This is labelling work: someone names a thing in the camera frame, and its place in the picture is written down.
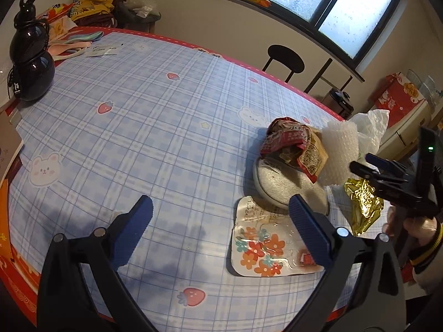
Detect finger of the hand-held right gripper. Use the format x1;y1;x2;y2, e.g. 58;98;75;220
349;160;411;203
365;153;409;178

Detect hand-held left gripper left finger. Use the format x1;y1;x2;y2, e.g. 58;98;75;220
36;194;163;332

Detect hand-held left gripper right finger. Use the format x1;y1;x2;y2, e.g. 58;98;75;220
288;194;406;332

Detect gold foil wrapper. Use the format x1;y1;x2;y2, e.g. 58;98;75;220
344;177;385;237

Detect floral plastic packet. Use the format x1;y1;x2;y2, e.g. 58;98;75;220
226;196;328;277

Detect red snack wrapper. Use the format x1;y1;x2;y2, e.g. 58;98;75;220
259;118;329;184

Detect person's right forearm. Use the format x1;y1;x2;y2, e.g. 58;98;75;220
408;219;443;298

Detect person's right hand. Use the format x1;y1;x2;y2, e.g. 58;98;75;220
382;207;440;251

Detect white bubble wrap sheet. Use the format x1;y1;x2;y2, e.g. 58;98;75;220
318;122;369;187

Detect white plastic bag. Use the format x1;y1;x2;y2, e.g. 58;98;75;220
349;109;391;160

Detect cream refrigerator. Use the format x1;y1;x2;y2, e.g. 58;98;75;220
379;100;433;161

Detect red cardboard box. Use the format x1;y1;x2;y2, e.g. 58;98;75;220
375;72;428;128

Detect dark rice cooker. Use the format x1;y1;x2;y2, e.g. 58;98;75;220
325;88;354;118

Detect clear glass containers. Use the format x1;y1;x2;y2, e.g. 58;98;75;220
406;69;443;106

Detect metal shelf rack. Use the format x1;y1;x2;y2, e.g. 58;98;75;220
305;58;354;94

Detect dark window sill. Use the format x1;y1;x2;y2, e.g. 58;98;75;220
213;0;365;83

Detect white paper cards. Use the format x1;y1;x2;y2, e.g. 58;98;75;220
85;44;120;58

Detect black gourd-shaped bottle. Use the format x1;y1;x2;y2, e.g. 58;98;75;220
9;0;56;102

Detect pastel plastic spoons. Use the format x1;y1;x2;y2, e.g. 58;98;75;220
47;31;104;58

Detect grey bag with plastic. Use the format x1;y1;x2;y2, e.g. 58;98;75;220
116;0;161;33

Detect colourful snack bags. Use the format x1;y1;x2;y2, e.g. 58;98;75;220
36;2;77;42

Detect pile of yellow clothes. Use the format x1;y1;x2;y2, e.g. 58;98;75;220
69;0;127;26

